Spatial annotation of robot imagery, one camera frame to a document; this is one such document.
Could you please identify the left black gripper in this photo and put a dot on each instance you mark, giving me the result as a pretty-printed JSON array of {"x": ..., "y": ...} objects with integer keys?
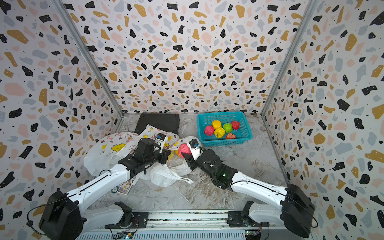
[{"x": 165, "y": 155}]

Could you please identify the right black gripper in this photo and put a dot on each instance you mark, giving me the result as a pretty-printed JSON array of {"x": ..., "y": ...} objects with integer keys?
[{"x": 190, "y": 161}]

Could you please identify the white plastic bag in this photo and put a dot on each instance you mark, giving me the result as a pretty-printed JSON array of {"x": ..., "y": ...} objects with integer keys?
[
  {"x": 174, "y": 170},
  {"x": 108, "y": 151},
  {"x": 150, "y": 133}
]

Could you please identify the red apple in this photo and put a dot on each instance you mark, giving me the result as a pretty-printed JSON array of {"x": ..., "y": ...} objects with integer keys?
[{"x": 230, "y": 136}]

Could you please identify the green toy fruit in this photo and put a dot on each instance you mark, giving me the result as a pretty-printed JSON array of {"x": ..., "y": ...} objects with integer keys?
[{"x": 227, "y": 127}]

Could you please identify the red toy fruit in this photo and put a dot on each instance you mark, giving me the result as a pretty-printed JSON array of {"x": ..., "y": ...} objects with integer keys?
[{"x": 235, "y": 125}]

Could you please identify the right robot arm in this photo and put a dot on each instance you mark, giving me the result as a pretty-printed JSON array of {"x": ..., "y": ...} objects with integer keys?
[{"x": 294, "y": 209}]

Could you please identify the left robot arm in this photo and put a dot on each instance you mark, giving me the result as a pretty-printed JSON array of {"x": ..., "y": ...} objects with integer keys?
[{"x": 67, "y": 215}]

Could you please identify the black hard case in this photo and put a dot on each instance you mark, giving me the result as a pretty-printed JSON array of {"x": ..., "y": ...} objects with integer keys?
[{"x": 166, "y": 122}]

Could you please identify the teal plastic basket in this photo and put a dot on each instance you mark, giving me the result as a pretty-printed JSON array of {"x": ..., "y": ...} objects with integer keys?
[{"x": 243, "y": 134}]

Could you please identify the playing card box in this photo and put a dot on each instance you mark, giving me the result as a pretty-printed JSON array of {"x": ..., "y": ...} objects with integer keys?
[{"x": 125, "y": 187}]

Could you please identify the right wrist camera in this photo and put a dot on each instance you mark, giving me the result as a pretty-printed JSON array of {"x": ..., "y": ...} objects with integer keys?
[{"x": 194, "y": 147}]

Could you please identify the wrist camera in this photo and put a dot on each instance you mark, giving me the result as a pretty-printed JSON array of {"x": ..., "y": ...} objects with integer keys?
[
  {"x": 194, "y": 147},
  {"x": 160, "y": 141}
]

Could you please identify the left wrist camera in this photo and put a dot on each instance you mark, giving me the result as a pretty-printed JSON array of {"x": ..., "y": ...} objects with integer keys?
[{"x": 160, "y": 141}]

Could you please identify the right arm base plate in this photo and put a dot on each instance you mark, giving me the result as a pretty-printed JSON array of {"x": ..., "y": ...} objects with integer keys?
[{"x": 237, "y": 220}]

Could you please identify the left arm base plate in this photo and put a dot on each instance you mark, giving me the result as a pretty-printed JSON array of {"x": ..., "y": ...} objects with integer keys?
[{"x": 132, "y": 220}]

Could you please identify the aluminium front rail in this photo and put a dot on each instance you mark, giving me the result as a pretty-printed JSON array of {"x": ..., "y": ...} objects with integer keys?
[{"x": 191, "y": 225}]

